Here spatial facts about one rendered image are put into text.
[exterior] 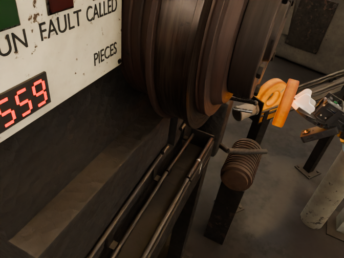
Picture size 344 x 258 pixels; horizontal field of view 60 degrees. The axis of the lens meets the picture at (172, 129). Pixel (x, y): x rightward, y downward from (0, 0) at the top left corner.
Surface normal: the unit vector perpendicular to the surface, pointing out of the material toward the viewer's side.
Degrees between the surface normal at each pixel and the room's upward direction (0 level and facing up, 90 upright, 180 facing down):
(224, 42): 86
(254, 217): 0
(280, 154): 0
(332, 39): 90
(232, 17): 74
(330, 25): 90
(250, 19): 69
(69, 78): 90
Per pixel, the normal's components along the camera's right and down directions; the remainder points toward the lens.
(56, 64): 0.90, 0.35
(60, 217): 0.11, -0.77
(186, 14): -0.39, 0.31
